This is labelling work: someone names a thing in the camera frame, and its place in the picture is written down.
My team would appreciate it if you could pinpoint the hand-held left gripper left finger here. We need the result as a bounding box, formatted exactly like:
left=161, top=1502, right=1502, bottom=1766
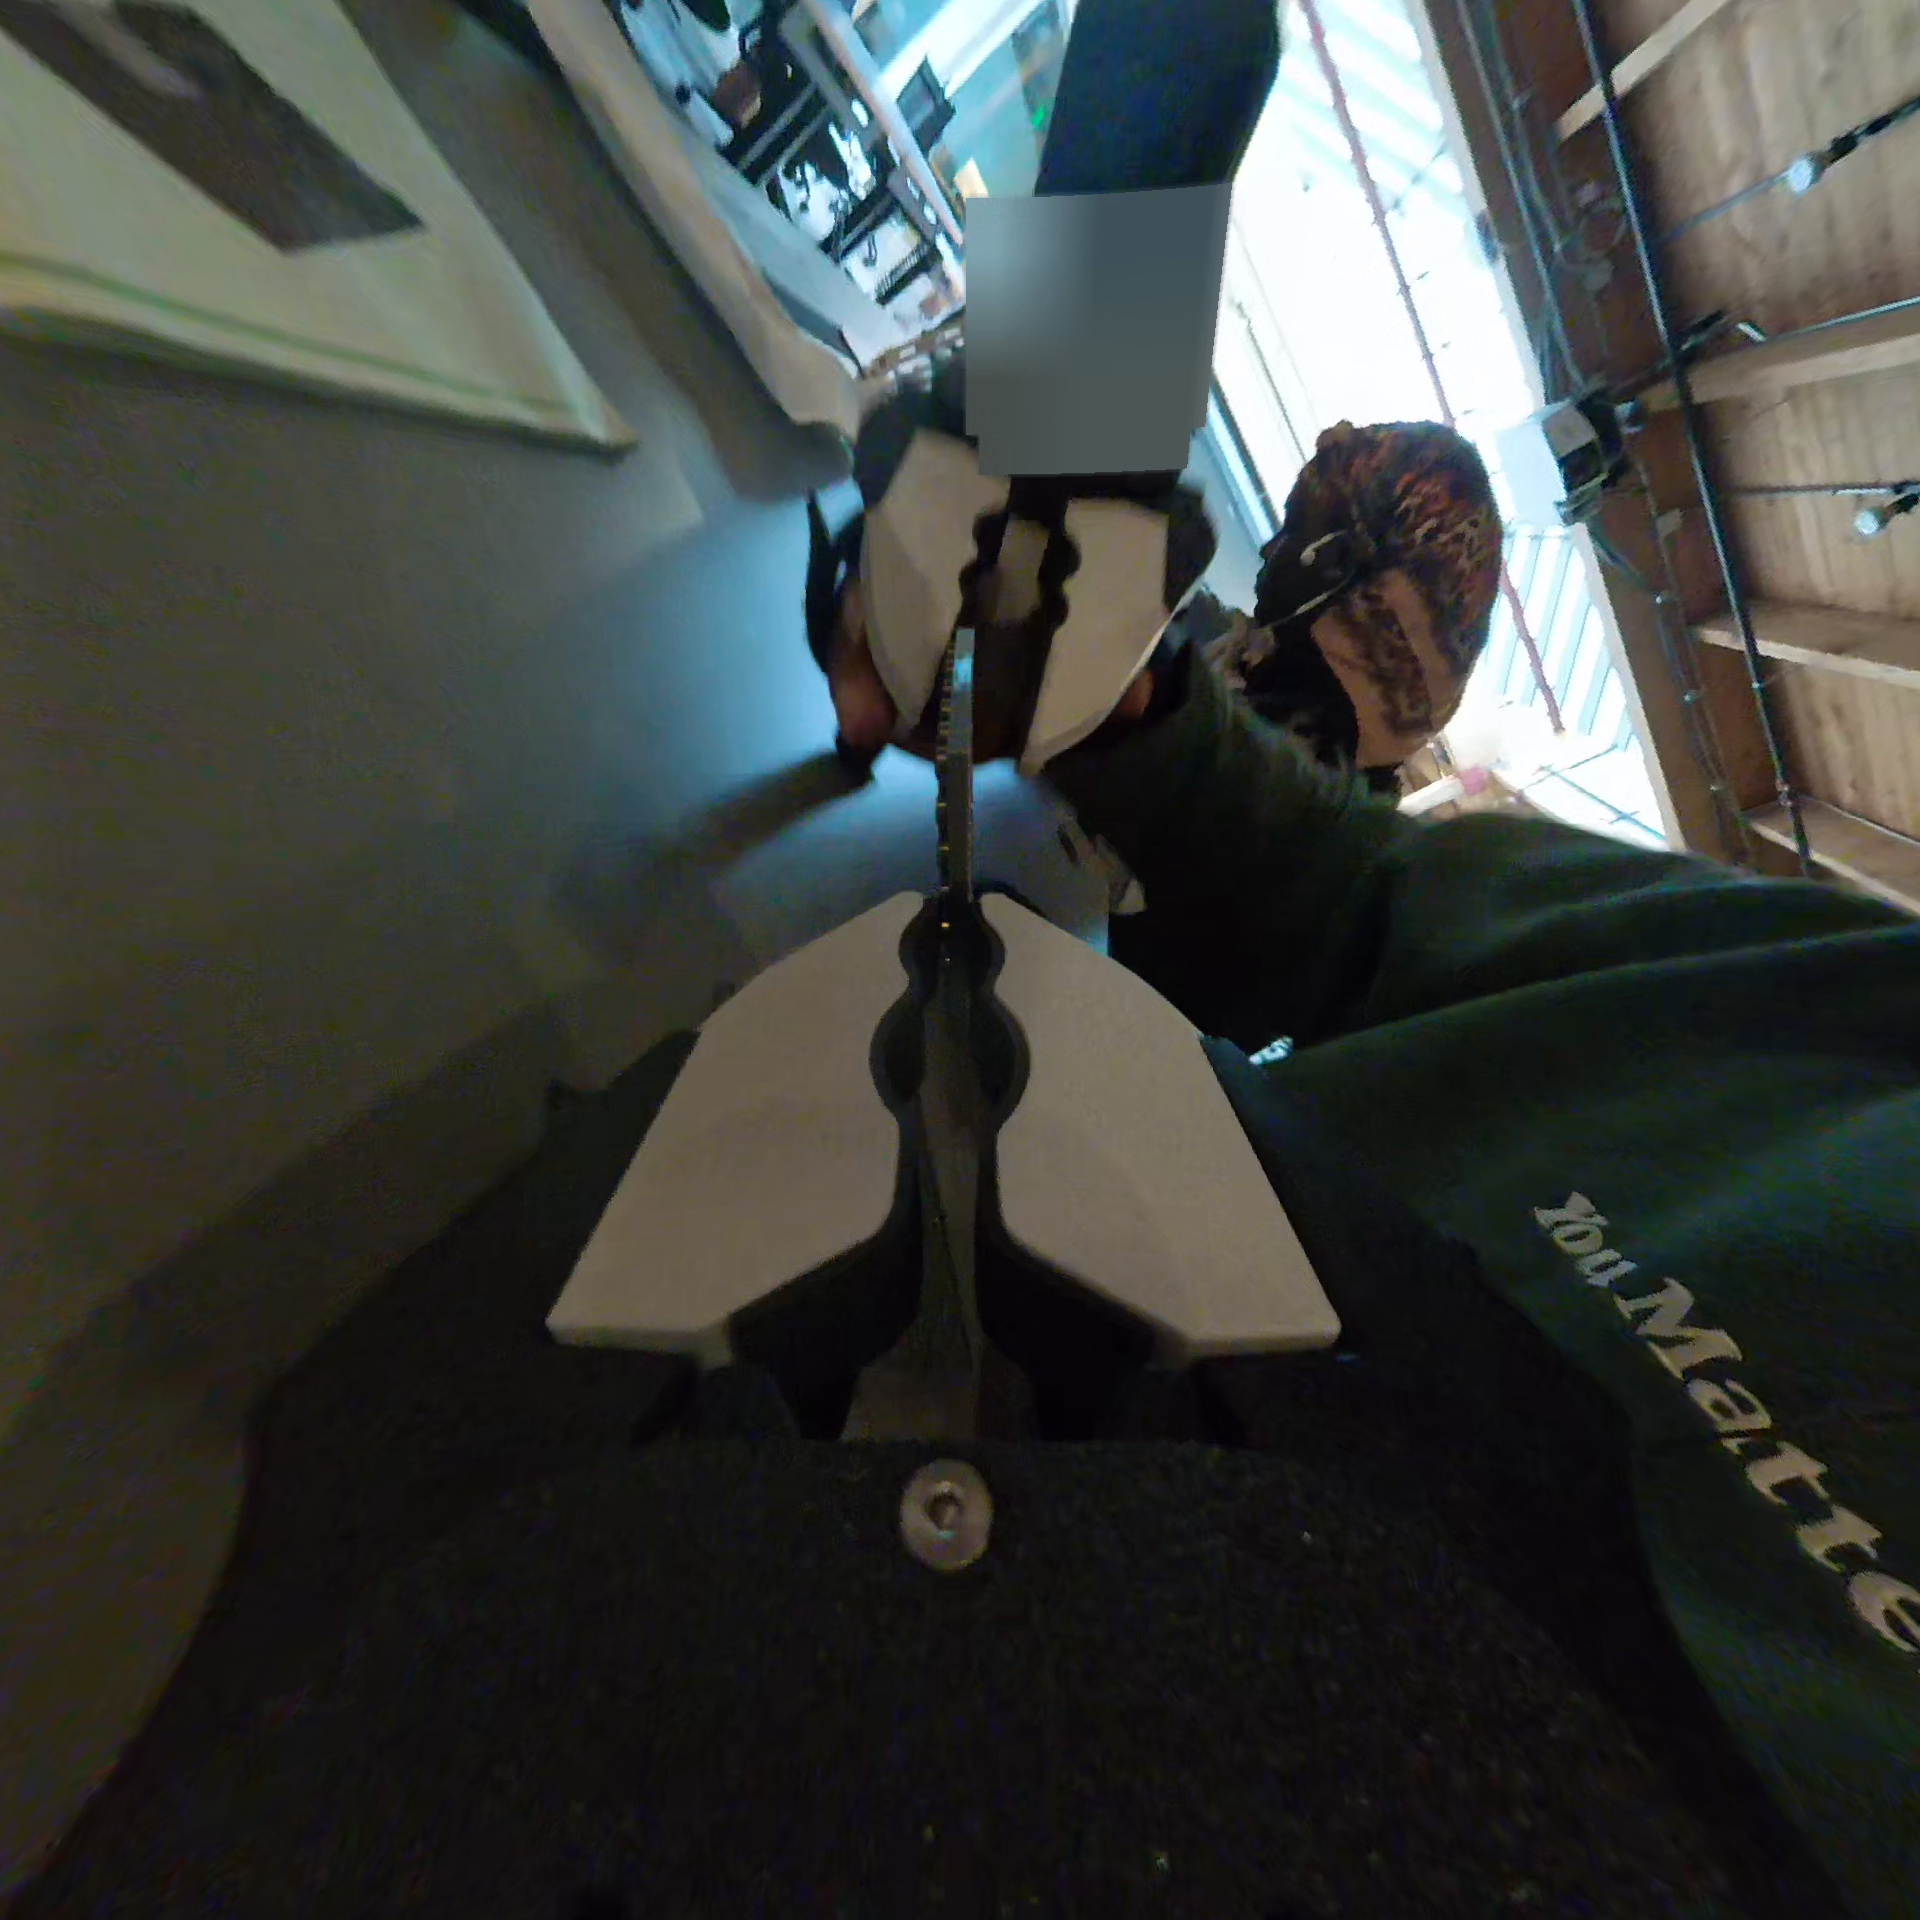
left=545, top=892, right=945, bottom=1368

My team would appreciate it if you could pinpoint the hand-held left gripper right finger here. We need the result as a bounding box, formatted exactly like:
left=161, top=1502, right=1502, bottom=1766
left=970, top=892, right=1344, bottom=1368

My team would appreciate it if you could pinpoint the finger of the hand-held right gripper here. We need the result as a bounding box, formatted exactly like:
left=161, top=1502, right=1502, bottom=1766
left=862, top=433, right=1001, bottom=720
left=1016, top=498, right=1205, bottom=777

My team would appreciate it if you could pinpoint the grey studded baseplate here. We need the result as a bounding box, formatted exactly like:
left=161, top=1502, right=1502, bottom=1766
left=928, top=624, right=994, bottom=1360

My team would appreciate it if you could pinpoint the instruction booklet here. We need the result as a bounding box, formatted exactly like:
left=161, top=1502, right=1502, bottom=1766
left=0, top=0, right=639, bottom=456

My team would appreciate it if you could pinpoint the person's right forearm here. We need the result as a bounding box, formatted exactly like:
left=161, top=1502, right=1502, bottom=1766
left=1049, top=608, right=1425, bottom=1052

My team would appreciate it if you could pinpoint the grey desk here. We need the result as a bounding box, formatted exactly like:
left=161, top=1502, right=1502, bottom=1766
left=0, top=0, right=1120, bottom=1920

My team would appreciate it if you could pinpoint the grey ceiling box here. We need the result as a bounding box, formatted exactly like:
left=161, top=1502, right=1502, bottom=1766
left=1499, top=398, right=1635, bottom=527

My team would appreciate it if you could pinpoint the operator in green sweatshirt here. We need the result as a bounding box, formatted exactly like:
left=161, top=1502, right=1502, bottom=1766
left=1200, top=815, right=1920, bottom=1920

